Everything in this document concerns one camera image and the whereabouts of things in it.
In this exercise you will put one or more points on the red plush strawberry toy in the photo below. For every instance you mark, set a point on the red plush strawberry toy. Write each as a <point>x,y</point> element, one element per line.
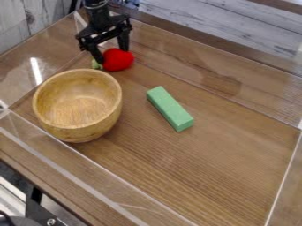
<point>116,60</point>

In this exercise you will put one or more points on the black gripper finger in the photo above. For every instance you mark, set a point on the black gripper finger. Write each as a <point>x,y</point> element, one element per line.
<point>95,52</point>
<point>123,41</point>

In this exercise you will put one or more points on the wooden bowl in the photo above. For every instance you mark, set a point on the wooden bowl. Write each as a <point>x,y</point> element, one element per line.
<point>78,104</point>

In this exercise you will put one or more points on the clear acrylic tray wall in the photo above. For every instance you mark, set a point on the clear acrylic tray wall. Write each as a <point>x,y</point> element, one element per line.
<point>227,172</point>

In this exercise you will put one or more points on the black table leg clamp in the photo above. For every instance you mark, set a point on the black table leg clamp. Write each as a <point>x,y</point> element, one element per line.
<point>36,212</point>

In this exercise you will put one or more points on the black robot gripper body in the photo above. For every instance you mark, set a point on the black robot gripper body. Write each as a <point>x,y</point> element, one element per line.
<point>104,26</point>

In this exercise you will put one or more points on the green rectangular block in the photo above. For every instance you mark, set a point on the green rectangular block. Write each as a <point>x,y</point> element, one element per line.
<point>170,108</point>

